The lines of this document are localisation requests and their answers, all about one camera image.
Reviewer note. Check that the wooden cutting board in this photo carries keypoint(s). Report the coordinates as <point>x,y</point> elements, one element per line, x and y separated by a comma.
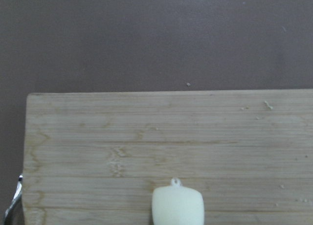
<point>95,158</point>

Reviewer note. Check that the white bun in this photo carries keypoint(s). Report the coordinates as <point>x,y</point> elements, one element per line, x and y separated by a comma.
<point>176,204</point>

